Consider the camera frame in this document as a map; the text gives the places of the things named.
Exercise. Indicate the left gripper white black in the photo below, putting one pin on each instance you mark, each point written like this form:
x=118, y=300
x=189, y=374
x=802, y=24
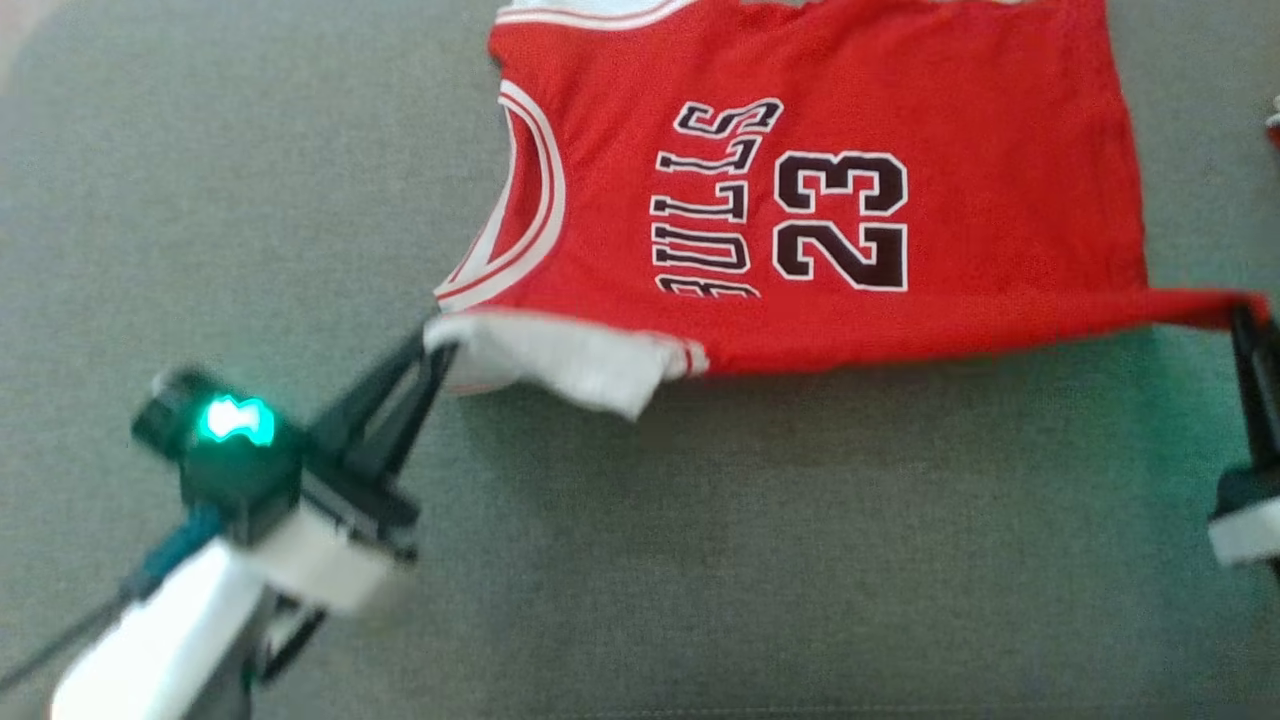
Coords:
x=340, y=540

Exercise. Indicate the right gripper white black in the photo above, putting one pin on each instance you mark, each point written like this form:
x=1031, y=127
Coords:
x=1250, y=520

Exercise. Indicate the red Bulls 23 jersey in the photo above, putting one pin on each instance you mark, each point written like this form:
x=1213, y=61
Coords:
x=950, y=100

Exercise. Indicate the red white garment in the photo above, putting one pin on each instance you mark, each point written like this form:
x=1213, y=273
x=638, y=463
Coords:
x=1274, y=125

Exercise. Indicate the blue left gripper connector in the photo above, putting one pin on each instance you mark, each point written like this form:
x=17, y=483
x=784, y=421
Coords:
x=175, y=555

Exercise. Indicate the grey sofa seat cushion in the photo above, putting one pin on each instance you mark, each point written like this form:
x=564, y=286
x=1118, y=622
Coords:
x=700, y=550

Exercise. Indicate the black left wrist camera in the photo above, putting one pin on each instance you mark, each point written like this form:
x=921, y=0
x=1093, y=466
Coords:
x=230, y=480

